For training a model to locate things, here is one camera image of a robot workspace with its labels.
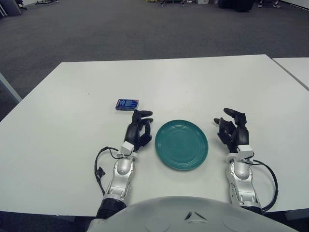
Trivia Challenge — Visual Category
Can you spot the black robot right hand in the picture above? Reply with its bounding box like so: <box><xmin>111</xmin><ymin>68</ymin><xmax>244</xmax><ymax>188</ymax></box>
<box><xmin>212</xmin><ymin>108</ymin><xmax>254</xmax><ymax>159</ymax></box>

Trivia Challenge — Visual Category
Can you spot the dark bulky background furniture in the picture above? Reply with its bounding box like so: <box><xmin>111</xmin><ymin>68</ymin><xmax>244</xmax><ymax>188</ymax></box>
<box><xmin>218</xmin><ymin>0</ymin><xmax>254</xmax><ymax>12</ymax></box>

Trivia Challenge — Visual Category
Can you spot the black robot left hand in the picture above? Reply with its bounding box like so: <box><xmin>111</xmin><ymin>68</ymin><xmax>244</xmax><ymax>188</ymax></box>
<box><xmin>120</xmin><ymin>109</ymin><xmax>155</xmax><ymax>156</ymax></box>

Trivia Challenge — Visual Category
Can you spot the teal round plate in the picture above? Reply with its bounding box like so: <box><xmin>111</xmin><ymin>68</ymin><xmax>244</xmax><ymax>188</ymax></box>
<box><xmin>154</xmin><ymin>119</ymin><xmax>209</xmax><ymax>172</ymax></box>

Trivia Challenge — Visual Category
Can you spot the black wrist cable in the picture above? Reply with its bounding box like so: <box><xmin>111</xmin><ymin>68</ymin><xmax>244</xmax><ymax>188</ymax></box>
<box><xmin>94</xmin><ymin>146</ymin><xmax>121</xmax><ymax>196</ymax></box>
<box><xmin>242</xmin><ymin>158</ymin><xmax>279</xmax><ymax>213</ymax></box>

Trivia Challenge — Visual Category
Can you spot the grey robot torso shell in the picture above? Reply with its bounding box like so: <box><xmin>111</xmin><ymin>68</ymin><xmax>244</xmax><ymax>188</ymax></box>
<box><xmin>86</xmin><ymin>196</ymin><xmax>300</xmax><ymax>232</ymax></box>

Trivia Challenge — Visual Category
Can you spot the blue gum box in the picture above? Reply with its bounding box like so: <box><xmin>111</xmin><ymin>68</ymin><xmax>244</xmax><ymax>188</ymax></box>
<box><xmin>113</xmin><ymin>98</ymin><xmax>141</xmax><ymax>112</ymax></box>

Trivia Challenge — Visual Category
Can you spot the white neighbouring table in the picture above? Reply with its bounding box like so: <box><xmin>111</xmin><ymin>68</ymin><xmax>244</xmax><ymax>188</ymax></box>
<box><xmin>272</xmin><ymin>57</ymin><xmax>309</xmax><ymax>91</ymax></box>

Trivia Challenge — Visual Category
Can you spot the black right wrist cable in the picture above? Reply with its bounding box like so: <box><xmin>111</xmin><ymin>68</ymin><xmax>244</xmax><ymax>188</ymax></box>
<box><xmin>242</xmin><ymin>158</ymin><xmax>279</xmax><ymax>213</ymax></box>

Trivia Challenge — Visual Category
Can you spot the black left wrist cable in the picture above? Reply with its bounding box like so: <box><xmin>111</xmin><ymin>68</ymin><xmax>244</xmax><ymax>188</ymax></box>
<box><xmin>94</xmin><ymin>146</ymin><xmax>121</xmax><ymax>196</ymax></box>

